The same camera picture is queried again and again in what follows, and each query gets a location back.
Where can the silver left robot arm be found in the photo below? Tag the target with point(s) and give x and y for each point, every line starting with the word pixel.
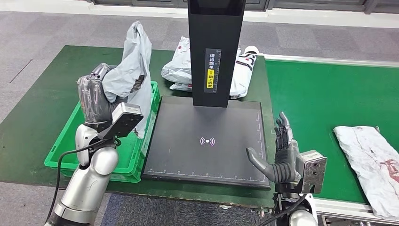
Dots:
pixel 90 181

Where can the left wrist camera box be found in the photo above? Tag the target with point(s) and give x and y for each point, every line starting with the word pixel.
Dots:
pixel 124 120

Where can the dark green table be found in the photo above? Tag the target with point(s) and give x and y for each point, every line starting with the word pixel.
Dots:
pixel 46 78

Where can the grey parcel bag red dot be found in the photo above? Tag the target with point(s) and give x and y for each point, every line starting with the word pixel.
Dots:
pixel 179 68

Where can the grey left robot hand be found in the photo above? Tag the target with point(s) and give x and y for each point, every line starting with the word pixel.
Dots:
pixel 93 99

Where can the yellow and grey ruler label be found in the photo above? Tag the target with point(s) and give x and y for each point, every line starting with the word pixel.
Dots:
pixel 212 62

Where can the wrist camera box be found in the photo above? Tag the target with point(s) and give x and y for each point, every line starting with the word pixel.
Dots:
pixel 124 120
pixel 313 171

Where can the pale conveyor side rail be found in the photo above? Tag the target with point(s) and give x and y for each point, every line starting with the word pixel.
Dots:
pixel 327 60
pixel 343 209

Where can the white parcel bag black lettering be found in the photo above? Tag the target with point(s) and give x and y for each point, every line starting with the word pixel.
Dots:
pixel 243 78

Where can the grey window frame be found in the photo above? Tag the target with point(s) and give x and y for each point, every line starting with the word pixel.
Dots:
pixel 311 3

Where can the black inbound scanner machine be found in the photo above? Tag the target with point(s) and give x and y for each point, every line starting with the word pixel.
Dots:
pixel 187 124

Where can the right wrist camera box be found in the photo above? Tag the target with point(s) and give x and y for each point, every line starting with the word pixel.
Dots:
pixel 313 171

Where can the grey parcel bag red print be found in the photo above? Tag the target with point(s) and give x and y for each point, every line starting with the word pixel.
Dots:
pixel 134 62

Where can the green plastic crate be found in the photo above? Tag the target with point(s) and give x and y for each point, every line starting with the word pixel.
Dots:
pixel 131 162

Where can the grey parcel bag red streak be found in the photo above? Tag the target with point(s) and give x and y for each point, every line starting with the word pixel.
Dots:
pixel 367 156

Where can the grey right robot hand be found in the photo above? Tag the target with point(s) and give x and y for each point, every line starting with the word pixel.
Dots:
pixel 285 165

